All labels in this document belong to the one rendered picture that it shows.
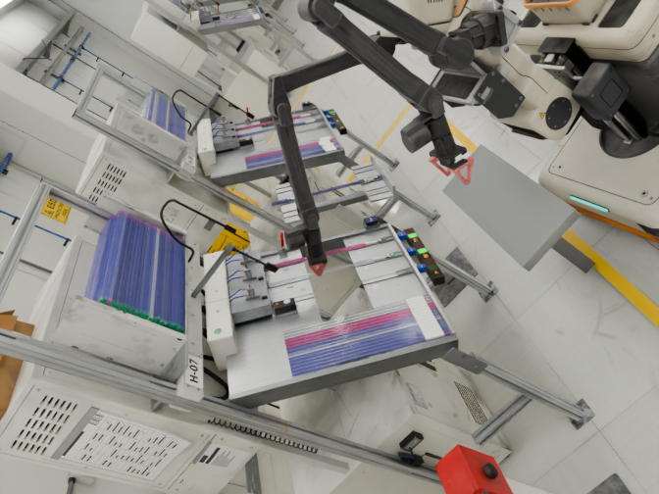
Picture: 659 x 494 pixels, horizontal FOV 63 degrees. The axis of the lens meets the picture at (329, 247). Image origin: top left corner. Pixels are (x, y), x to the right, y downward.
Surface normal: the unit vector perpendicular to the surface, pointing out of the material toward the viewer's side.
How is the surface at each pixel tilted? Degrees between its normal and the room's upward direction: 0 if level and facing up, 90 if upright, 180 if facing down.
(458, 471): 0
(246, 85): 90
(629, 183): 0
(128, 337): 90
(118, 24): 90
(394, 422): 0
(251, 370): 44
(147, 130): 90
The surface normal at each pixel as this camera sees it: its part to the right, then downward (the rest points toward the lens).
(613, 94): 0.36, 0.36
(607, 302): -0.76, -0.42
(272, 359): -0.13, -0.81
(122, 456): 0.21, 0.59
